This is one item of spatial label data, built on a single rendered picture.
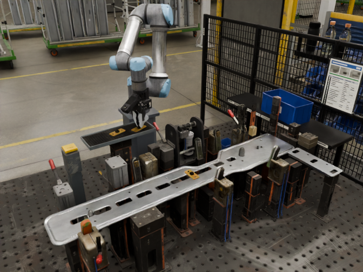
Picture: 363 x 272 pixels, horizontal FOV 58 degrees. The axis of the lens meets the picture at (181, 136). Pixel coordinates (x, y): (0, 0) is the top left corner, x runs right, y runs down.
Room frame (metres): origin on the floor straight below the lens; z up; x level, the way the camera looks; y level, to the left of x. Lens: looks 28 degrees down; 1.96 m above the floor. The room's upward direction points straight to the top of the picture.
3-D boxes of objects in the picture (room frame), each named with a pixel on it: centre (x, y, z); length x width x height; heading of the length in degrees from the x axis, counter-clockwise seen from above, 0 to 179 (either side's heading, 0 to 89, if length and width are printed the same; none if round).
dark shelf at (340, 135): (2.05, -0.68, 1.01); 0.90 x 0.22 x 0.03; 34
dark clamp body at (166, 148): (1.52, 0.09, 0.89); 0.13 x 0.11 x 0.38; 34
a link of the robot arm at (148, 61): (1.70, 0.21, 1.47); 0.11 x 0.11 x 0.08; 79
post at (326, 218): (1.41, -0.78, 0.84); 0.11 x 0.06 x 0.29; 34
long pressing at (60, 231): (1.36, -0.04, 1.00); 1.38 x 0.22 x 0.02; 124
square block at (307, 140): (1.68, -0.74, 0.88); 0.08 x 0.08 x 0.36; 34
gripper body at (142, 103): (1.60, 0.21, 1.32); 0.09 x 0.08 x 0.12; 143
